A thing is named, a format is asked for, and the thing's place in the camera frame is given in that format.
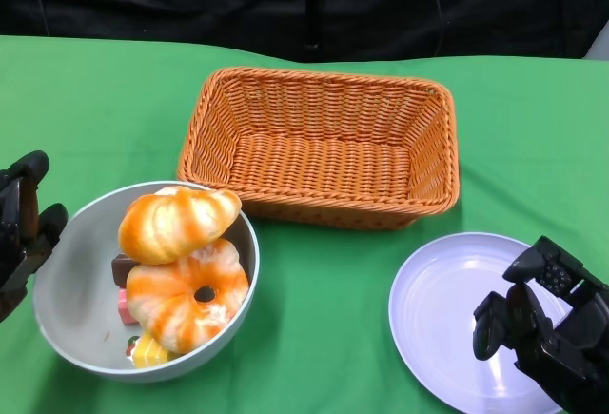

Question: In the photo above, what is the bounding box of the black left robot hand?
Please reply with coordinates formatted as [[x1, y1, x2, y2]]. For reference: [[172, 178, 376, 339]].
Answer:
[[0, 149, 69, 325]]

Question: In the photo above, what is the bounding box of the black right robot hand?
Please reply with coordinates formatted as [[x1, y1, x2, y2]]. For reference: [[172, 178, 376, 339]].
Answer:
[[472, 235, 609, 414]]

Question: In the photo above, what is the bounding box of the grey round bowl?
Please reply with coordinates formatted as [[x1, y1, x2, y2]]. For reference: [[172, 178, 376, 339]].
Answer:
[[31, 180, 261, 384]]

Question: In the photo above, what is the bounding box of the orange striped ring bread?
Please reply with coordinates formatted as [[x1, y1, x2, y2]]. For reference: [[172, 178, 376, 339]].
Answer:
[[117, 185, 243, 266], [125, 237, 251, 356]]

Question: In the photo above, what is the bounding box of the brown chocolate cake slice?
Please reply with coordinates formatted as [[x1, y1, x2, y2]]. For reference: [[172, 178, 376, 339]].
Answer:
[[110, 252, 137, 287]]

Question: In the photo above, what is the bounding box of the small pink cake slice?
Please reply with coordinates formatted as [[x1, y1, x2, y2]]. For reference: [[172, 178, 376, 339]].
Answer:
[[117, 287, 140, 326]]

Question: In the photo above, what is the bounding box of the lavender round plate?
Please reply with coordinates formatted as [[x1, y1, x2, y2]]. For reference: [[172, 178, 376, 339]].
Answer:
[[387, 231, 577, 414]]

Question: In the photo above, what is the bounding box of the yellow cake slice with cherry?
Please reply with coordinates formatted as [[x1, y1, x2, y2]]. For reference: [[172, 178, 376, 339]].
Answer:
[[126, 330, 171, 370]]

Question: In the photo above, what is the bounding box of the orange wicker basket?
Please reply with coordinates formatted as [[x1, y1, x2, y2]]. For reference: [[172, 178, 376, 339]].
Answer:
[[176, 66, 461, 232]]

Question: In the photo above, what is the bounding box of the green tablecloth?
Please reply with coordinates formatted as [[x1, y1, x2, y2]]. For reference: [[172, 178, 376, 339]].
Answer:
[[0, 34, 609, 414]]

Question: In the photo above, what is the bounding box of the black backdrop curtain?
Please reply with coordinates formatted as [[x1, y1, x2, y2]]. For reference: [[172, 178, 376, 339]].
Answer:
[[0, 0, 609, 64]]

